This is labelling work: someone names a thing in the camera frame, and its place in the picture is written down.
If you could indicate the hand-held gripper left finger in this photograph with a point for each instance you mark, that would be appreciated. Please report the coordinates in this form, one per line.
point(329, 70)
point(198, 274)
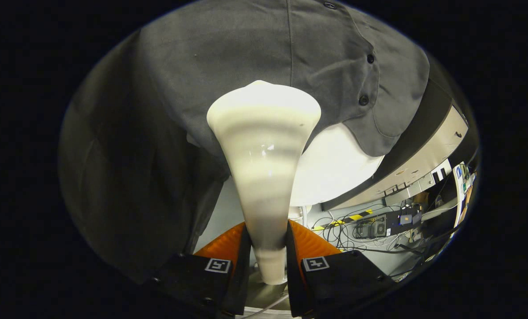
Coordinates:
point(242, 266)

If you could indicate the white mannequin torso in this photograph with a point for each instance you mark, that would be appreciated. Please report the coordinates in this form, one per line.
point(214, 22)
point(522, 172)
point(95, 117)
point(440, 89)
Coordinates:
point(334, 168)

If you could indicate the grey cabinet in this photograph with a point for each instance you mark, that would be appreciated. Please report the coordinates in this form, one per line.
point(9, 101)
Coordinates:
point(423, 164)

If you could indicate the grey button shirt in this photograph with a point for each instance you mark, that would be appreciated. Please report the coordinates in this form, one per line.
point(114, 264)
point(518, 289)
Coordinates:
point(246, 44)

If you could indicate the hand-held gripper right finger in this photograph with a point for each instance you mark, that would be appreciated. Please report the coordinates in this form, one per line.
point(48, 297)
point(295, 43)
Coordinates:
point(292, 274)

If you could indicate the yellow black hazard strip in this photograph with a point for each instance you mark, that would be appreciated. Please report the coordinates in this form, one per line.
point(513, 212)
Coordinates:
point(357, 216)

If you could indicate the white desk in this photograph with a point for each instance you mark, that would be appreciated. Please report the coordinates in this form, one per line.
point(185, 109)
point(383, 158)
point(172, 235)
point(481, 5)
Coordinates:
point(459, 199)

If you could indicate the white garment steamer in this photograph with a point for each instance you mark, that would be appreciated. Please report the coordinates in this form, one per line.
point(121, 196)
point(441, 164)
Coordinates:
point(264, 155)

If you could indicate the black computer tower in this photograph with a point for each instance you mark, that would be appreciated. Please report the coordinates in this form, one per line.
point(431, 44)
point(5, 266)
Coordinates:
point(372, 228)

